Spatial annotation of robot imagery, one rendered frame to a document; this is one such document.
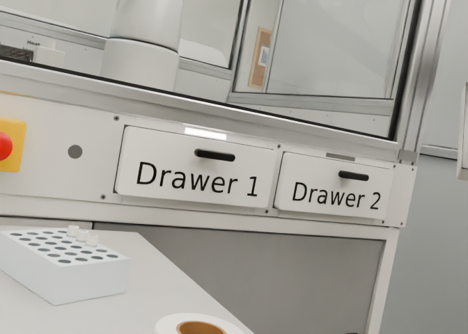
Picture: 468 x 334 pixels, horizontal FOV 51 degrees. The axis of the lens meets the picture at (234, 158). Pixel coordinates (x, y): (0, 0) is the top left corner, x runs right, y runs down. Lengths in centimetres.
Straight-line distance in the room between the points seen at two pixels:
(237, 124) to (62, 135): 30
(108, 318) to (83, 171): 36
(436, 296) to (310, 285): 140
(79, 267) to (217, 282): 49
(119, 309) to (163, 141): 37
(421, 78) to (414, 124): 10
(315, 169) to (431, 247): 151
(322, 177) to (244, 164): 18
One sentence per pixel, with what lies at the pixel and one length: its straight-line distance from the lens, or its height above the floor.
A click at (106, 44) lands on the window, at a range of 82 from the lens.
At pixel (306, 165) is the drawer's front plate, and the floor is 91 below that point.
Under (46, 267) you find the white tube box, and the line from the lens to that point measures 51.
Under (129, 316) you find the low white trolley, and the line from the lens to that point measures 50.
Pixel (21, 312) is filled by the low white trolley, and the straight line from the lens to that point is 49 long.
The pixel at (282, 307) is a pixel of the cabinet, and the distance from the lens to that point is 106.
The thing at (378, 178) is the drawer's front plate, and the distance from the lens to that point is 110.
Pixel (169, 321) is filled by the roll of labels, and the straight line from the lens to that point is 40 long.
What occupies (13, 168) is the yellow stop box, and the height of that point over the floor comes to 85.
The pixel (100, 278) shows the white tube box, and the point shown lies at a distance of 53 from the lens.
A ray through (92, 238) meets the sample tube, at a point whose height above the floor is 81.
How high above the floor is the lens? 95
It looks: 3 degrees down
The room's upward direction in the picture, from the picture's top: 10 degrees clockwise
